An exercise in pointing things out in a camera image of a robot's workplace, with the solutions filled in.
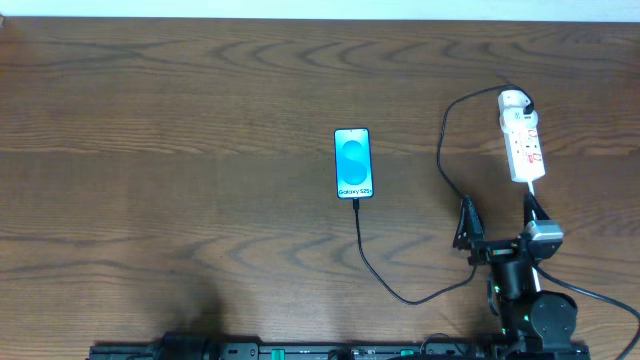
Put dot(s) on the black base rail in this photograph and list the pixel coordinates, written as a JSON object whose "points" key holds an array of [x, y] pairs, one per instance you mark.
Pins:
{"points": [[200, 347]]}

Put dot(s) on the blue Galaxy smartphone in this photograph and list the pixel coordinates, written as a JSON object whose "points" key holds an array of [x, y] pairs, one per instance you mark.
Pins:
{"points": [[353, 163]]}

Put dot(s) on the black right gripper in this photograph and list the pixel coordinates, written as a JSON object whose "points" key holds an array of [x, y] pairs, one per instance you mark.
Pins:
{"points": [[500, 251]]}

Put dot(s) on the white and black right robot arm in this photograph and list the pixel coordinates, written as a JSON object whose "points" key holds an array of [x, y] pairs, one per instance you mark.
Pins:
{"points": [[536, 324]]}

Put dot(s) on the white power strip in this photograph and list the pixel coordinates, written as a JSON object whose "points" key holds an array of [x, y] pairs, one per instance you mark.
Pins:
{"points": [[518, 121]]}

